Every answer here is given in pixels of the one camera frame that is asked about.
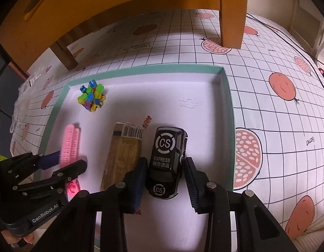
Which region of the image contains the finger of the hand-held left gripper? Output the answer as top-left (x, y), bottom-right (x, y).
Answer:
top-left (3, 151), bottom-right (61, 183)
top-left (13, 160), bottom-right (88, 198)

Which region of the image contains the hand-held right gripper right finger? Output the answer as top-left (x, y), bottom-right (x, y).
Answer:
top-left (183, 157), bottom-right (299, 252)

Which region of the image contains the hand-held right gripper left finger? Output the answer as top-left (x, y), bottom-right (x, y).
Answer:
top-left (33, 157), bottom-right (149, 252)

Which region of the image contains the pink hair roller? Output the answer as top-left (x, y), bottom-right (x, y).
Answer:
top-left (59, 124), bottom-right (81, 167)

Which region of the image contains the black toy car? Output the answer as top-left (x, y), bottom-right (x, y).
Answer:
top-left (146, 126), bottom-right (189, 200)

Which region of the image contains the white tray with teal rim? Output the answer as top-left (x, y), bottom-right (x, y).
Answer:
top-left (37, 63), bottom-right (236, 252)

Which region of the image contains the person's left hand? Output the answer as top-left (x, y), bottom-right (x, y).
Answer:
top-left (2, 231), bottom-right (35, 246)

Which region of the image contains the pink plastic clip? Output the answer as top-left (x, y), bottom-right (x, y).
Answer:
top-left (67, 181), bottom-right (80, 201)

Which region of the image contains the brown paper packet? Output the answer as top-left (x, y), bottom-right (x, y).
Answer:
top-left (100, 121), bottom-right (144, 191)

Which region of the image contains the clear plastic bag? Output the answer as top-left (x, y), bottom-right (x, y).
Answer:
top-left (11, 66), bottom-right (57, 134)

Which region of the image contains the colourful plastic block toy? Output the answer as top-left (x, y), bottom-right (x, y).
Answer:
top-left (78, 80), bottom-right (106, 112)

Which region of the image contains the fruit-print grid bed sheet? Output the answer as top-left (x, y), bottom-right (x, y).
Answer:
top-left (10, 9), bottom-right (324, 252)

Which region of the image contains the wooden nightstand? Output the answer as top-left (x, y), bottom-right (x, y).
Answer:
top-left (0, 0), bottom-right (252, 70)

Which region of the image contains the black cable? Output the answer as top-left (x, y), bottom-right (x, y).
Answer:
top-left (246, 14), bottom-right (324, 95)

